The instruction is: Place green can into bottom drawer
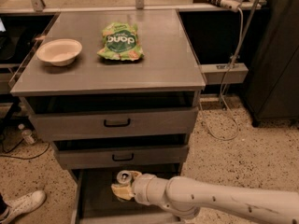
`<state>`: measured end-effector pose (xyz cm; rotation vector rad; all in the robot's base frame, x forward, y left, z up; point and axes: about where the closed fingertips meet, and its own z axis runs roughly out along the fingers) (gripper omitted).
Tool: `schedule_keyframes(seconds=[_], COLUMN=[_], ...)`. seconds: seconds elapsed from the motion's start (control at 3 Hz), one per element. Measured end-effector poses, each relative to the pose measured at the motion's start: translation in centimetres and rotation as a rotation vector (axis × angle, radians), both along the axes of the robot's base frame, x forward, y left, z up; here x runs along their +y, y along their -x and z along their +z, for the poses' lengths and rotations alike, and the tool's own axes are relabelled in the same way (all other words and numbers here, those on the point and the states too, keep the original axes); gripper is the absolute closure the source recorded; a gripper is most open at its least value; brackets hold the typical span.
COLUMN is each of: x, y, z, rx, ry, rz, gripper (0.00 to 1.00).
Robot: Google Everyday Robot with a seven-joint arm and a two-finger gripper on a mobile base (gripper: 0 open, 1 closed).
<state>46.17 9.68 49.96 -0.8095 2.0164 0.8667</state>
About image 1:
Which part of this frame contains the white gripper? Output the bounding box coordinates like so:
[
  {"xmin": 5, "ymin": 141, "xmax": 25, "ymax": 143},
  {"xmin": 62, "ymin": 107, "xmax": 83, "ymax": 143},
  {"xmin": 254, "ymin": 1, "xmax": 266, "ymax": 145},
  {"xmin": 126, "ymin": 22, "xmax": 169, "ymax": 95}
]
[{"xmin": 111, "ymin": 171, "xmax": 168, "ymax": 206}]

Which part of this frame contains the white power cable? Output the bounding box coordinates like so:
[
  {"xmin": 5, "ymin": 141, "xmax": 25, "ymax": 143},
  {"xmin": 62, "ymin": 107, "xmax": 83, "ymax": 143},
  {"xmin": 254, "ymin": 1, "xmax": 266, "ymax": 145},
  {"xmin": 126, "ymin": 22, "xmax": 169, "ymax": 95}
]
[{"xmin": 199, "ymin": 7, "xmax": 245, "ymax": 142}]

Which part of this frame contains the green chip bag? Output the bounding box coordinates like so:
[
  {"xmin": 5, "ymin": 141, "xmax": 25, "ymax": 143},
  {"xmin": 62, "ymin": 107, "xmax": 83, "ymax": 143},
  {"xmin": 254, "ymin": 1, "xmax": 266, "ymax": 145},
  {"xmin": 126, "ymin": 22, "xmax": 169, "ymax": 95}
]
[{"xmin": 97, "ymin": 22, "xmax": 144, "ymax": 62}]

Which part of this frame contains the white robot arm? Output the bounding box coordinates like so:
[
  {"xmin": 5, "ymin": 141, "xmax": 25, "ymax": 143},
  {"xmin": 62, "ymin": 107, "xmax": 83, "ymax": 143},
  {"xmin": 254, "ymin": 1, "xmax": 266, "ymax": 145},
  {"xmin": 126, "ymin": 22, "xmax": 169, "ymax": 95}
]
[{"xmin": 111, "ymin": 170, "xmax": 299, "ymax": 224}]

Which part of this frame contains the grey drawer cabinet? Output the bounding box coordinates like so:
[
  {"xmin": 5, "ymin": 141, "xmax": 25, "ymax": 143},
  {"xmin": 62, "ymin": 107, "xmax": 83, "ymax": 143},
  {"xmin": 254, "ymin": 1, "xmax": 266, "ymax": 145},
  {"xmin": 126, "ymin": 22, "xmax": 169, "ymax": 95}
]
[{"xmin": 9, "ymin": 8, "xmax": 207, "ymax": 224}]

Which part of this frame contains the grey middle drawer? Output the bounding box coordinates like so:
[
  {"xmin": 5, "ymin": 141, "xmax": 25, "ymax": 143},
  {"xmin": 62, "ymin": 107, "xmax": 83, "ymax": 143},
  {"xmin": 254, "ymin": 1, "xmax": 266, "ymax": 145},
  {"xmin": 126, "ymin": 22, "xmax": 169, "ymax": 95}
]
[{"xmin": 53, "ymin": 133, "xmax": 190, "ymax": 170}]

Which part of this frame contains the clear plastic bottle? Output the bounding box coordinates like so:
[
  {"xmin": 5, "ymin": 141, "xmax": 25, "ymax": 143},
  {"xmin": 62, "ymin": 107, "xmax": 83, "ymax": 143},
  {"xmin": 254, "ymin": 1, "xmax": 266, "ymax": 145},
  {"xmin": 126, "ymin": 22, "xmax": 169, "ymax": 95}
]
[{"xmin": 18, "ymin": 124, "xmax": 36, "ymax": 145}]

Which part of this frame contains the white power strip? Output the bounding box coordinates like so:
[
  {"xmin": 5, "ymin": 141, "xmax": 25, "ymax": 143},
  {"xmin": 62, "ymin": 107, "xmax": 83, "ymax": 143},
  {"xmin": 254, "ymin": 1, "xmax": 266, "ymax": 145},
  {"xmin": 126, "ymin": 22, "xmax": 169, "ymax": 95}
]
[{"xmin": 220, "ymin": 0, "xmax": 240, "ymax": 12}]

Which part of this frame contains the black floor cable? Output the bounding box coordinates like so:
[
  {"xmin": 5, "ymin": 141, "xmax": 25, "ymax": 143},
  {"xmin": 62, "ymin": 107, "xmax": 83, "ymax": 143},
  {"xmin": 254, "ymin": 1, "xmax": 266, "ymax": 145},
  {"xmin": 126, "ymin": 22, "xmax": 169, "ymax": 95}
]
[{"xmin": 0, "ymin": 126, "xmax": 50, "ymax": 161}]

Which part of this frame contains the dark side cabinet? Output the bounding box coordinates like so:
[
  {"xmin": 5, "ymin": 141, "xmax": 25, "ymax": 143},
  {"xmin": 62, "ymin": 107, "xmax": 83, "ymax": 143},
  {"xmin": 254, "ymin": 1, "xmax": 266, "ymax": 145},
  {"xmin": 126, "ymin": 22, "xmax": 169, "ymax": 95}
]
[{"xmin": 242, "ymin": 0, "xmax": 299, "ymax": 127}]

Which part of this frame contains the white sneaker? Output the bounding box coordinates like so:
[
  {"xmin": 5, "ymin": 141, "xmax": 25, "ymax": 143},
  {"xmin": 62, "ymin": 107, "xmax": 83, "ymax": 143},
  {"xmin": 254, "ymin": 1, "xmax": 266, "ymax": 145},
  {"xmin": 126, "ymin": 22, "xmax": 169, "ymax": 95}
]
[{"xmin": 0, "ymin": 190, "xmax": 47, "ymax": 224}]

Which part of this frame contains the green soda can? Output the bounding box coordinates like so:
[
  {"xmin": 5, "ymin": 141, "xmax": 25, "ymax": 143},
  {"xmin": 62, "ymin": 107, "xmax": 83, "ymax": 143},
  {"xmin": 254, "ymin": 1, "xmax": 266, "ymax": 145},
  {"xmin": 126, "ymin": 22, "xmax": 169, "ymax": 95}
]
[{"xmin": 117, "ymin": 170, "xmax": 133, "ymax": 185}]

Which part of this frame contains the white paper bowl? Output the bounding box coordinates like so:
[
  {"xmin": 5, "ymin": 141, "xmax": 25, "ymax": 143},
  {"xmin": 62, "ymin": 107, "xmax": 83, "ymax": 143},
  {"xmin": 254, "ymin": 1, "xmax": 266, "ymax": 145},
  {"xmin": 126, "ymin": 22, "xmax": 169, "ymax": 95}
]
[{"xmin": 36, "ymin": 39, "xmax": 82, "ymax": 67}]

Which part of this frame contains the grey top drawer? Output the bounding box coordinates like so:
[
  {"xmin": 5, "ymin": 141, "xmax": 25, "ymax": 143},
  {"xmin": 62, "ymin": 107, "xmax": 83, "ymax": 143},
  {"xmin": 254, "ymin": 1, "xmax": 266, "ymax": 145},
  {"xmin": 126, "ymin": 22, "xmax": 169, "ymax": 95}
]
[{"xmin": 28, "ymin": 91, "xmax": 198, "ymax": 141}]

